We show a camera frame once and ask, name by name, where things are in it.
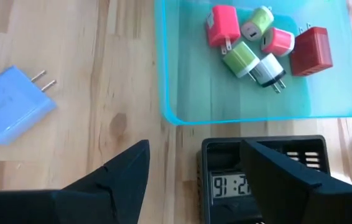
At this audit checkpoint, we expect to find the black digital clock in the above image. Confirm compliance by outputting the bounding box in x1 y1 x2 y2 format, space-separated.
206 167 267 224

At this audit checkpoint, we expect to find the pink wall charger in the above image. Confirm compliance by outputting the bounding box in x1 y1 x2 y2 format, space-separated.
206 4 242 55

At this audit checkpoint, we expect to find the red multi-port charger block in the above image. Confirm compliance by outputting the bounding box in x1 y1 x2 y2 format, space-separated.
289 22 334 77

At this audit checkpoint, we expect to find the black slotted plastic basket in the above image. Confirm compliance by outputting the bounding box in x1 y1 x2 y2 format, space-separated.
196 134 331 224

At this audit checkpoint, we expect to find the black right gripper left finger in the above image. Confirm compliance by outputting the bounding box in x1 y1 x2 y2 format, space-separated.
0 139 151 224

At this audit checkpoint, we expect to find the green white USB charger cube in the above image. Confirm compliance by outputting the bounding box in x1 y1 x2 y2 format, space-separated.
240 5 275 42
221 41 261 79

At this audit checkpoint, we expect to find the pink white USB charger cube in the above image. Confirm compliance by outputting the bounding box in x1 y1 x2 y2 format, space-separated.
260 27 295 57

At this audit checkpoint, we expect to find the teal translucent plastic bin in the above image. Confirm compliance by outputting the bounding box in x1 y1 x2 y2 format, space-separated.
154 0 352 126

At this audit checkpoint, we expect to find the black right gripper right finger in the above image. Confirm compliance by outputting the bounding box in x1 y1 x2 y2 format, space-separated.
239 138 352 224

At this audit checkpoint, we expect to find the lavender multi-port charger block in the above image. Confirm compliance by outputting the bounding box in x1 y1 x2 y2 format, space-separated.
0 64 58 146

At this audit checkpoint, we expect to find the white black USB charger cube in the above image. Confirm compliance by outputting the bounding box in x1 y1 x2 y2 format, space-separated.
250 52 287 94

